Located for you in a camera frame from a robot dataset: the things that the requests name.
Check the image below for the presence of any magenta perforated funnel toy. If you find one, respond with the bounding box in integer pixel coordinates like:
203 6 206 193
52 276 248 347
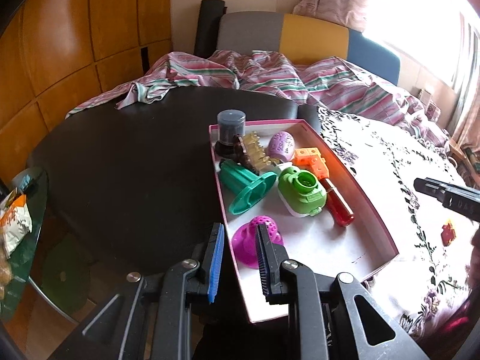
232 215 284 269

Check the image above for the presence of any red building block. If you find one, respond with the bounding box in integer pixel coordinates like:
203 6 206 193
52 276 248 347
441 220 456 247

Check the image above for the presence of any pink shallow cardboard box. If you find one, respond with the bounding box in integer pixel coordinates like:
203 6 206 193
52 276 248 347
212 119 398 323

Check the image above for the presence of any teal ribbed funnel toy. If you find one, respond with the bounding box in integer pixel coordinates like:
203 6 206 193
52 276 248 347
218 159 278 215

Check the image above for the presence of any green toy camera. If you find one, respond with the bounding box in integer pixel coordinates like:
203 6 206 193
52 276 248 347
277 166 327 218

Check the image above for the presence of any red metal cylinder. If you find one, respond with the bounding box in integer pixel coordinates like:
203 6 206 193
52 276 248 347
320 178 355 228

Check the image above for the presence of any brown gold hair claw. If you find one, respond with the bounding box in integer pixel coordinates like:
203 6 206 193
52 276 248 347
233 132 280 175

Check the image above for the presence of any purple egg toy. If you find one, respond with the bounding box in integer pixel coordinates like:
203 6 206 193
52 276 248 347
268 131 295 162

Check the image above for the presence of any orange building block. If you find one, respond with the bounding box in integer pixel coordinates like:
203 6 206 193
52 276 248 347
293 147 329 180

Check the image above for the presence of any grey capped black bottle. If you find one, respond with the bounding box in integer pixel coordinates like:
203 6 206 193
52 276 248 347
215 109 246 158

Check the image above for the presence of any person right hand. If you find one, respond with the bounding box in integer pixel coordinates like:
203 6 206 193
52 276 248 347
467 229 480 306

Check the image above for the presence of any white embroidered floral tablecloth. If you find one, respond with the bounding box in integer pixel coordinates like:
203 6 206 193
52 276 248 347
317 106 479 341

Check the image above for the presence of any pink striped bed sheet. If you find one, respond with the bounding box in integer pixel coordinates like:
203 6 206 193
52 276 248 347
69 50 449 148

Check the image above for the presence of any green glass side table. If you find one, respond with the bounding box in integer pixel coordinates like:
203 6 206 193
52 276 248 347
1 166 48 322

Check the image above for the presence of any snack bag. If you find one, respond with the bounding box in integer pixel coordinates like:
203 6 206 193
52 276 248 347
1 189 32 258

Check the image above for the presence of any grey yellow blue headboard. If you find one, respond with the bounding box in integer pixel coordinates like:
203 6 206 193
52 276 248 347
216 11 400 85

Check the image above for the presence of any black rolled mat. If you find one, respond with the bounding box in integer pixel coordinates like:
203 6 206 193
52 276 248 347
193 0 226 59

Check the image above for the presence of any wooden wardrobe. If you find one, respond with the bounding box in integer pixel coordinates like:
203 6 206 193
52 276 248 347
1 0 172 181

